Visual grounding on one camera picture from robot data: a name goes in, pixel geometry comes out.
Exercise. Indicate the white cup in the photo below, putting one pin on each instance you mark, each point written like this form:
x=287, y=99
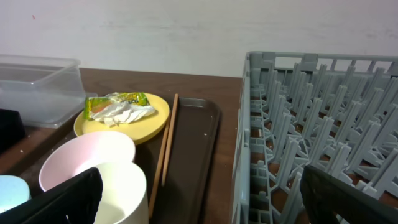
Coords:
x=124, y=196

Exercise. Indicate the pink bowl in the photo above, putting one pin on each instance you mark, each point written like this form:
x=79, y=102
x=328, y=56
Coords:
x=84, y=152

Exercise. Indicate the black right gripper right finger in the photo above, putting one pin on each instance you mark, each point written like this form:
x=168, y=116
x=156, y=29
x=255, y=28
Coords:
x=325, y=197

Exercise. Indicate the dark brown serving tray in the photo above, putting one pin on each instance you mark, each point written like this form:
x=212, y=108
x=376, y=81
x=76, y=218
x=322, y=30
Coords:
x=180, y=200

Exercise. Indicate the wooden chopstick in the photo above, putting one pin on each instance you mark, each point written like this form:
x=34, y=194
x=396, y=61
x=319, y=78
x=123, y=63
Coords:
x=169, y=139
x=159, y=167

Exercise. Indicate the light blue bowl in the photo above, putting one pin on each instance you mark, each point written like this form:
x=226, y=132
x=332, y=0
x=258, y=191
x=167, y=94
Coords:
x=13, y=192

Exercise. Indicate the yellow plate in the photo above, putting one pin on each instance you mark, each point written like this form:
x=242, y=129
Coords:
x=139, y=131

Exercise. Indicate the green snack wrapper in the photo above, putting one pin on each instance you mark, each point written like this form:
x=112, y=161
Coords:
x=95, y=104

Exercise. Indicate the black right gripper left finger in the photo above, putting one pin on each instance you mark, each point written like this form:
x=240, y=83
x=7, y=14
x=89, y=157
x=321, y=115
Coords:
x=75, y=200

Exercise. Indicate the clear plastic bin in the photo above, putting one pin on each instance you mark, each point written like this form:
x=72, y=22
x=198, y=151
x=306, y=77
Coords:
x=46, y=91

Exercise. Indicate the black tray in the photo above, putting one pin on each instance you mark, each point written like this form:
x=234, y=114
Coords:
x=11, y=129

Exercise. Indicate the grey dishwasher rack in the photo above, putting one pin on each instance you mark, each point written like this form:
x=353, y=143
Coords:
x=335, y=112

